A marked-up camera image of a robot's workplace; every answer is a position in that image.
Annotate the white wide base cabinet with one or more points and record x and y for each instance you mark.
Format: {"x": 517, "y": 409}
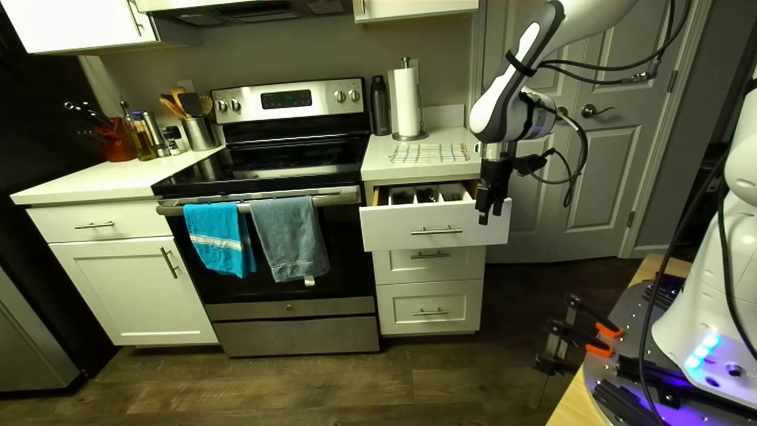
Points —
{"x": 102, "y": 181}

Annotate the metal robot mounting plate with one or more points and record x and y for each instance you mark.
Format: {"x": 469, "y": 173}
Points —
{"x": 631, "y": 394}

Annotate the clear ridged counter mat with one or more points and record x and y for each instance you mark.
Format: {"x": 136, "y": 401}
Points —
{"x": 428, "y": 151}

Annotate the black refrigerator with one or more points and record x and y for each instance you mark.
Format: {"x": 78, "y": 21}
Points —
{"x": 38, "y": 119}

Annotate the black water bottle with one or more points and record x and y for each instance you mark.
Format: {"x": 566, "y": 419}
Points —
{"x": 380, "y": 107}

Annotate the grey teal hand towel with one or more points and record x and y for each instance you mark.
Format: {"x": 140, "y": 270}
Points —
{"x": 290, "y": 238}

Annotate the bright blue striped towel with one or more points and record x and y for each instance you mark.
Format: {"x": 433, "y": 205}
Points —
{"x": 215, "y": 238}

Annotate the stainless range hood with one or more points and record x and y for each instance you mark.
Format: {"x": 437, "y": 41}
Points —
{"x": 245, "y": 12}

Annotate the small white cabinet drawer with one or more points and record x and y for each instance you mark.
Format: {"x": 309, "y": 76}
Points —
{"x": 428, "y": 264}
{"x": 428, "y": 307}

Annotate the red container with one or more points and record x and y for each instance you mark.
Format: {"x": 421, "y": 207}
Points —
{"x": 118, "y": 142}

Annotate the white narrow drawer cabinet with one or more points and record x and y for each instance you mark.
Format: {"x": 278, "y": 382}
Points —
{"x": 417, "y": 157}

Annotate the glass oil bottle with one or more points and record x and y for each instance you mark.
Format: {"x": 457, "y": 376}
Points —
{"x": 142, "y": 137}

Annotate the white utensil crock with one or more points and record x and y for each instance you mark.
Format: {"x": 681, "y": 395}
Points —
{"x": 197, "y": 132}

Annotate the wide white cabinet drawer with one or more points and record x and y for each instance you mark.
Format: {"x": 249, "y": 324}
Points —
{"x": 96, "y": 221}

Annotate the white paper towel roll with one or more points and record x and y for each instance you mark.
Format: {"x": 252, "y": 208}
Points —
{"x": 405, "y": 97}

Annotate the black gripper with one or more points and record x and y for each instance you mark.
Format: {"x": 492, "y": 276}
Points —
{"x": 495, "y": 168}

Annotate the grey appliance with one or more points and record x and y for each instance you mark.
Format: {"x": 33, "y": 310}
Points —
{"x": 32, "y": 339}

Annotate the white drawer holding cutlery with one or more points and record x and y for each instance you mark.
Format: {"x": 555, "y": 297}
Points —
{"x": 427, "y": 225}

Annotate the stainless steel electric stove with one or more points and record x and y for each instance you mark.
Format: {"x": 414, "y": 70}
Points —
{"x": 284, "y": 157}

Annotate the white cutlery organizer tray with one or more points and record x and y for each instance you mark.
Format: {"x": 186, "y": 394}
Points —
{"x": 427, "y": 194}

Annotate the white base cabinet door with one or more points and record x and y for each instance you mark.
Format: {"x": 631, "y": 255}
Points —
{"x": 127, "y": 292}

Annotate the white panel door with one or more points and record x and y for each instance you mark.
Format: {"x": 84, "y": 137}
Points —
{"x": 535, "y": 221}
{"x": 624, "y": 173}

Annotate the black orange bar clamp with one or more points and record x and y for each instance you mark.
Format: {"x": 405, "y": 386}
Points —
{"x": 564, "y": 351}
{"x": 607, "y": 329}

